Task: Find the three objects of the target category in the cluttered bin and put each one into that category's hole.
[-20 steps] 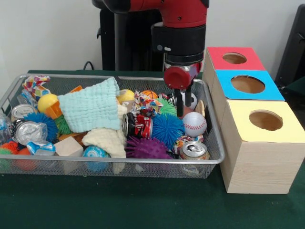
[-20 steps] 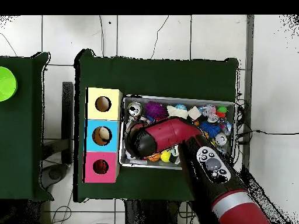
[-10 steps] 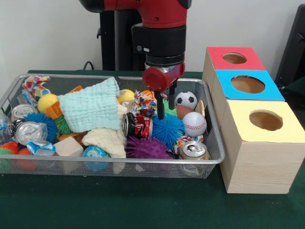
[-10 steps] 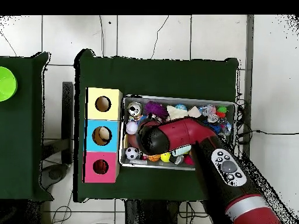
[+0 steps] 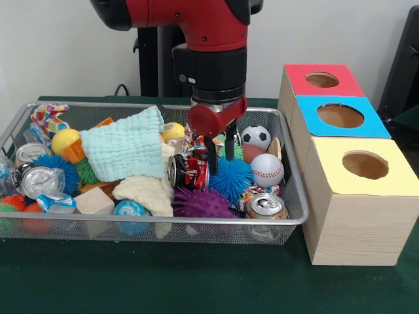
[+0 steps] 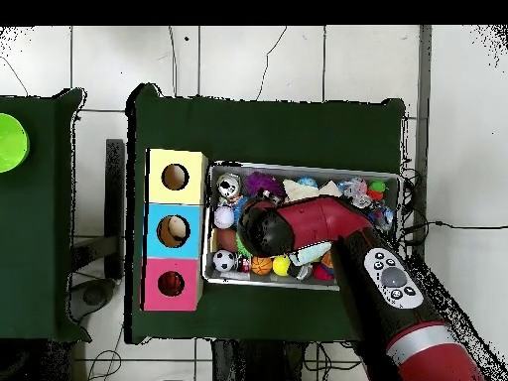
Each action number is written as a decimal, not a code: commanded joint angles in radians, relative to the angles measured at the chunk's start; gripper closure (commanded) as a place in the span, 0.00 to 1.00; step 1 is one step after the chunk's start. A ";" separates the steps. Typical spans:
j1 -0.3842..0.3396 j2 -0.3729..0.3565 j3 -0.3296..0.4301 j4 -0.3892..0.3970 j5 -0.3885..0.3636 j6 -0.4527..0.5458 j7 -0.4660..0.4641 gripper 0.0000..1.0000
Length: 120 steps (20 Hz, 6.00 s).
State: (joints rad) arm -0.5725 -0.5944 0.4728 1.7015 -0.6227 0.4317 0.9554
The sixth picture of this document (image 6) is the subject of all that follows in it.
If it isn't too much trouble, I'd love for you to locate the mint knit cloth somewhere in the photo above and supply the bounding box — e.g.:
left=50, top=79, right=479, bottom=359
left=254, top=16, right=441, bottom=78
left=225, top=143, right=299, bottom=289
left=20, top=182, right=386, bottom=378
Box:
left=288, top=241, right=333, bottom=266

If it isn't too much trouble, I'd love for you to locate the silver mesh bin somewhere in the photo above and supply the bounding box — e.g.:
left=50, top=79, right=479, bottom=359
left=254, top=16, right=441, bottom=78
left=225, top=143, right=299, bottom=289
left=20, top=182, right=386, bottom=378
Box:
left=199, top=159, right=402, bottom=292

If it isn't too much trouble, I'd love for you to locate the wooden box with three holes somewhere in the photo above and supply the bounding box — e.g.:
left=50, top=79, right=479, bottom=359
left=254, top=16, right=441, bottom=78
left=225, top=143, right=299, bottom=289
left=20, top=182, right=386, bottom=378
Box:
left=140, top=148, right=209, bottom=313

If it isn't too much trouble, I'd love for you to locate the purple spiky ball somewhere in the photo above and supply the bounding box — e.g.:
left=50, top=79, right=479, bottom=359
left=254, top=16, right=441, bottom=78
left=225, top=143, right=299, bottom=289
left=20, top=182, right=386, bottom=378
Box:
left=244, top=172, right=286, bottom=199

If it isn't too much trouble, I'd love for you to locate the silver drink can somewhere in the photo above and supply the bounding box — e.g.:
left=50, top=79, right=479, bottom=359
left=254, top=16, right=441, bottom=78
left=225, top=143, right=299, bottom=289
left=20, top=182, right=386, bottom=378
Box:
left=215, top=173, right=242, bottom=198

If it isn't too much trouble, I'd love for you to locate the white baseball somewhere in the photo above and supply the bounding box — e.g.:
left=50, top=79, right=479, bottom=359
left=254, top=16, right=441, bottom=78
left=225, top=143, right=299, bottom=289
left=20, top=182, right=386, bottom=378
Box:
left=212, top=205, right=235, bottom=230

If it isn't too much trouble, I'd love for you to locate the cream knit cloth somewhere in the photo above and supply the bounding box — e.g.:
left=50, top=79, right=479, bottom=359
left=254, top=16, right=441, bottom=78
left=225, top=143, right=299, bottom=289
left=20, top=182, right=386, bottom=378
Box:
left=282, top=178, right=321, bottom=202

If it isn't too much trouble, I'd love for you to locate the small soccer ball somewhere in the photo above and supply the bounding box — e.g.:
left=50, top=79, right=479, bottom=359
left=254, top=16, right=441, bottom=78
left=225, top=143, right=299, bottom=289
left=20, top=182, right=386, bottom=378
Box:
left=211, top=249, right=237, bottom=274

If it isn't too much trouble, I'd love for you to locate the large dark green tablecloth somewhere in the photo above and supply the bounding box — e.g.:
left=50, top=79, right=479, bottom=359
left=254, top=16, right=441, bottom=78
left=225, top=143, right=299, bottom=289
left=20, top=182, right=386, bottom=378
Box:
left=124, top=81, right=407, bottom=345

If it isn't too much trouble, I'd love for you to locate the beige brown ball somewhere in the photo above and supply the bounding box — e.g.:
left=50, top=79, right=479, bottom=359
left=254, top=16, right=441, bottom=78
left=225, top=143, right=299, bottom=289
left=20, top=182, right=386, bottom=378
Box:
left=166, top=215, right=188, bottom=244

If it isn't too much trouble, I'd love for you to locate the grey stand base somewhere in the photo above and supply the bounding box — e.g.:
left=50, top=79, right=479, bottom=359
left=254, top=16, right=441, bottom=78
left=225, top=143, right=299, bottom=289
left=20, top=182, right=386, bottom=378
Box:
left=68, top=277, right=118, bottom=323

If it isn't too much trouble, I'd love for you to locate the small dark green tablecloth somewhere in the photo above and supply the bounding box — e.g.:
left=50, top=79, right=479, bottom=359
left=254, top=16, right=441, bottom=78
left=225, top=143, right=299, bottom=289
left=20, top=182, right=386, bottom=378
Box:
left=0, top=87, right=92, bottom=343

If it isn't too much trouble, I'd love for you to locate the lime green bowl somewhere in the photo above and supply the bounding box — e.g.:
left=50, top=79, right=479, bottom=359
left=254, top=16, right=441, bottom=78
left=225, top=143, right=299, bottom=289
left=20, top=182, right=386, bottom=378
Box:
left=0, top=112, right=31, bottom=174

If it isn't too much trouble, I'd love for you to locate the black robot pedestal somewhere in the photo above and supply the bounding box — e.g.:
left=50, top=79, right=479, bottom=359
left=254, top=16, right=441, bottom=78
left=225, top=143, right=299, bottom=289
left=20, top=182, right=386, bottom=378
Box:
left=211, top=338, right=307, bottom=381

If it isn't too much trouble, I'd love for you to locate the black power cable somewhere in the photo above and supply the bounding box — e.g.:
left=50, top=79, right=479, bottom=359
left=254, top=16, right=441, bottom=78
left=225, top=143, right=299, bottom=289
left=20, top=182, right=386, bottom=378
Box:
left=400, top=219, right=508, bottom=232

